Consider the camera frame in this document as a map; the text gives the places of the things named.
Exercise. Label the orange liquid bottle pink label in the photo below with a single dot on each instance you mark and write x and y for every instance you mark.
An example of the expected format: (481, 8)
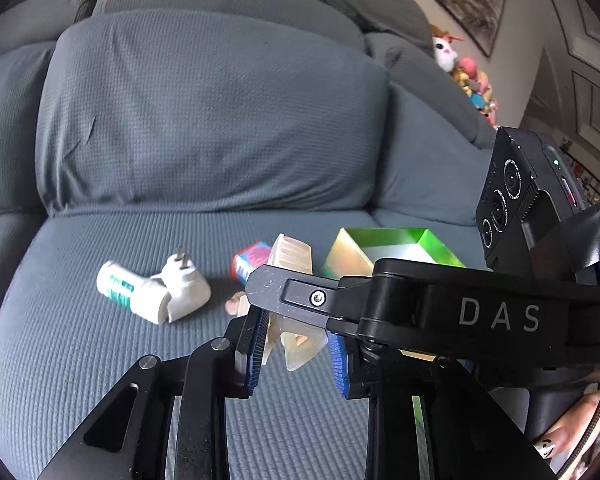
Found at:
(250, 260)

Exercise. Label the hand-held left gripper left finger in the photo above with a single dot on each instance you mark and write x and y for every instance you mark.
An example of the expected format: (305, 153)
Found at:
(254, 360)

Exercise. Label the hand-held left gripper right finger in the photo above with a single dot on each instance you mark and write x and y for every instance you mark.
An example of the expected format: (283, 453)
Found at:
(339, 370)

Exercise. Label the dark grey pillow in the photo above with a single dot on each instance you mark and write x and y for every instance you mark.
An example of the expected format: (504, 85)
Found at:
(370, 5)

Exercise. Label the white panelled door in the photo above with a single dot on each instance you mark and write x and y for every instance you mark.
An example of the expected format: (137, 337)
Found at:
(580, 60)

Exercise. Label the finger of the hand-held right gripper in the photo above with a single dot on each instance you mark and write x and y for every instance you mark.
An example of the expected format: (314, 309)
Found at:
(300, 295)

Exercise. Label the pile of colourful plush toys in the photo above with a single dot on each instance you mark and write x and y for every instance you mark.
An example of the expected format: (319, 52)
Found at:
(470, 85)

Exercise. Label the green cardboard box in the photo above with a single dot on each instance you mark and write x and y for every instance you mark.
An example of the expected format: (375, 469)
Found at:
(395, 250)

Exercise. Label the grey-blue sofa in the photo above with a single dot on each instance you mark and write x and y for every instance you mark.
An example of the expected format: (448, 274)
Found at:
(80, 360)

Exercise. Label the white plug-in device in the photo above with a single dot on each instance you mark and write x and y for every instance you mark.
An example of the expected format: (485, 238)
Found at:
(190, 295)

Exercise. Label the beige hair claw clip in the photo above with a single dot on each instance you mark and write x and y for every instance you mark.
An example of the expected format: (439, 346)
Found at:
(300, 350)

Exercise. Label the person's right hand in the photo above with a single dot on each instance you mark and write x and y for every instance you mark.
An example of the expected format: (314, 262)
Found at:
(565, 430)

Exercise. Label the framed landscape picture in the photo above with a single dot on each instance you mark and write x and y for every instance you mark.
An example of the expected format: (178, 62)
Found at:
(472, 0)

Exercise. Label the white bottle green label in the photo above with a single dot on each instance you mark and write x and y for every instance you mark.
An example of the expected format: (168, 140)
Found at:
(120, 287)

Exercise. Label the grey-blue sofa back cushion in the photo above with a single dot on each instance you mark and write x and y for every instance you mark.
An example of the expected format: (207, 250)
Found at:
(205, 110)
(430, 160)
(5, 135)

